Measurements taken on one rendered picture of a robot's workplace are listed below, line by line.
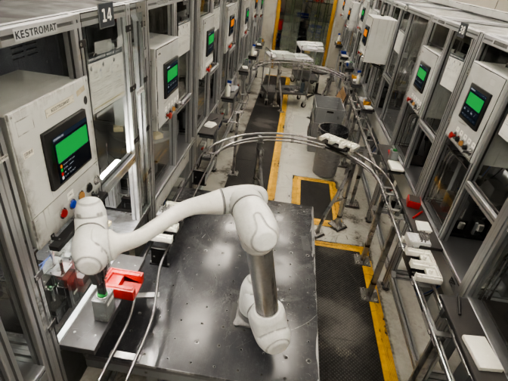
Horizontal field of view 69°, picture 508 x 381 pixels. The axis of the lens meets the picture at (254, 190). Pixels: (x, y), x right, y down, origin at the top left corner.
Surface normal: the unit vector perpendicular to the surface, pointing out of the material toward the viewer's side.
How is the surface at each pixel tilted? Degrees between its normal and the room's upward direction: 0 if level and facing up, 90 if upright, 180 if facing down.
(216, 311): 0
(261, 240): 84
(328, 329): 0
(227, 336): 0
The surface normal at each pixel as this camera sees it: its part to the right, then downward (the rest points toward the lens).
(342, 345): 0.11, -0.85
